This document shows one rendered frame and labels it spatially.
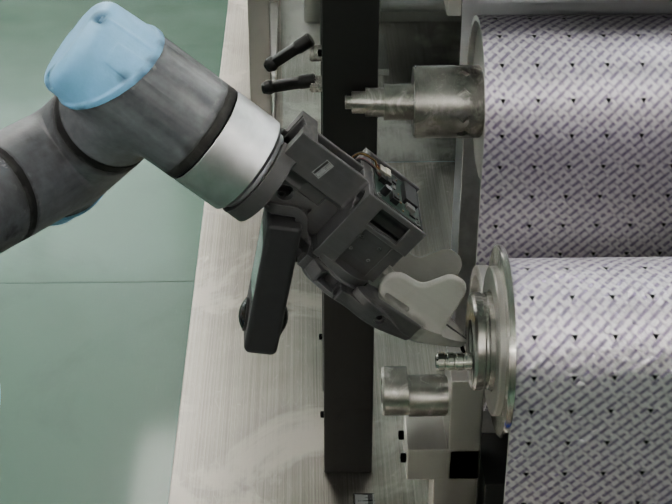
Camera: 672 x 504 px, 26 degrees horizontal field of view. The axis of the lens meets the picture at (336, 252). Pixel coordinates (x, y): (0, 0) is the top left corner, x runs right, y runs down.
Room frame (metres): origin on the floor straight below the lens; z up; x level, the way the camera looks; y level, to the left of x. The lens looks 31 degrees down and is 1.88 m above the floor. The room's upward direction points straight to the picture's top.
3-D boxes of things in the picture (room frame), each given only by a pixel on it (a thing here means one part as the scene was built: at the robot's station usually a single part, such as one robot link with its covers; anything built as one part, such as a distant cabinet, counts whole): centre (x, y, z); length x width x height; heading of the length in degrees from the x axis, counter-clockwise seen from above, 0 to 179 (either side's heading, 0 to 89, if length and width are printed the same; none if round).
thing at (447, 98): (1.17, -0.10, 1.34); 0.06 x 0.06 x 0.06; 1
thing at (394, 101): (1.17, -0.04, 1.34); 0.06 x 0.03 x 0.03; 91
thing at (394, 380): (0.96, -0.05, 1.18); 0.04 x 0.02 x 0.04; 1
